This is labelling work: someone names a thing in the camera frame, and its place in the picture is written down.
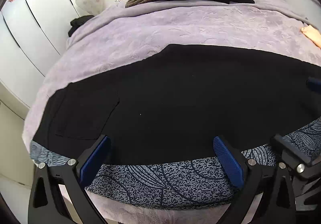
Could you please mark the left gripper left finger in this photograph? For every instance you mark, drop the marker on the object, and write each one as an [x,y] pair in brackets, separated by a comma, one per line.
[46,204]

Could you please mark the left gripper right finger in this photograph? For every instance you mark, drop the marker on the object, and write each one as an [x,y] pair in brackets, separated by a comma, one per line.
[277,204]

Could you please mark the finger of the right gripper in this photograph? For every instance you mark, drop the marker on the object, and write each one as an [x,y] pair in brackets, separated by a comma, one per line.
[314,84]
[302,165]

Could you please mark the black pants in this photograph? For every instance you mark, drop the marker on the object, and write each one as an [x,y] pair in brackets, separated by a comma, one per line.
[169,107]

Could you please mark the orange garment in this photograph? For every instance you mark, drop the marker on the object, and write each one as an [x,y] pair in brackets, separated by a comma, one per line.
[313,34]

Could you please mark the lilac bed blanket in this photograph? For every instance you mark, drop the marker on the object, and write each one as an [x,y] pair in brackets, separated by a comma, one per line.
[121,36]

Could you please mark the blue grey patterned cloth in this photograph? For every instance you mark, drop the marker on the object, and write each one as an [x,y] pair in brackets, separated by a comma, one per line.
[182,185]

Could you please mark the white wardrobe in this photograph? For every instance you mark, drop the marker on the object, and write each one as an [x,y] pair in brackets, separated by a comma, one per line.
[33,38]

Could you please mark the black garment beside bed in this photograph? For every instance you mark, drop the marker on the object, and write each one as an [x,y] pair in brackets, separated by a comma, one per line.
[78,22]

